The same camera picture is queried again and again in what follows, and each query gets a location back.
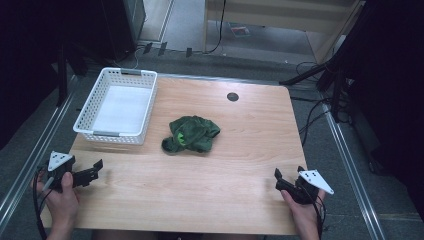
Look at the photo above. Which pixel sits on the black upright stand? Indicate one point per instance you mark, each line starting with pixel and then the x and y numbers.
pixel 62 76

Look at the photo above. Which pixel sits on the green cloth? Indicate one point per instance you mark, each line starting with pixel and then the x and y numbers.
pixel 191 133

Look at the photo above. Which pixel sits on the light wooden furniture frame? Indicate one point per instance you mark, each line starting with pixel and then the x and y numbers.
pixel 283 16

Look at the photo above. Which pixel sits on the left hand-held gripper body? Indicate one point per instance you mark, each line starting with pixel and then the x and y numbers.
pixel 57 159

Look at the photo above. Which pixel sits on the person's left hand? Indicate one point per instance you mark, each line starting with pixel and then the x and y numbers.
pixel 63 203

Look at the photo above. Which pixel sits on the red flat packet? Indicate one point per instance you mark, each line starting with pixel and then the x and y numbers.
pixel 240 31

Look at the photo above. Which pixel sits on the metal floor rail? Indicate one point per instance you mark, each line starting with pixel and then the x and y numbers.
pixel 353 170
pixel 31 156

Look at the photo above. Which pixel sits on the black cabinet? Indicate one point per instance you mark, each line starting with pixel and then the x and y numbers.
pixel 123 26

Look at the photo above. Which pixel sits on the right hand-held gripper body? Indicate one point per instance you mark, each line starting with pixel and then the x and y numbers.
pixel 314 180

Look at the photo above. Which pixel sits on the black stand with legs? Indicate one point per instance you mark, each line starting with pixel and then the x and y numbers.
pixel 330 76

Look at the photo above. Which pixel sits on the person's right hand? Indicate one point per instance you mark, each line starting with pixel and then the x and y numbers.
pixel 305 213

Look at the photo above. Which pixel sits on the white perforated plastic basket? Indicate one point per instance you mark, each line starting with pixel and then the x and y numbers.
pixel 120 108

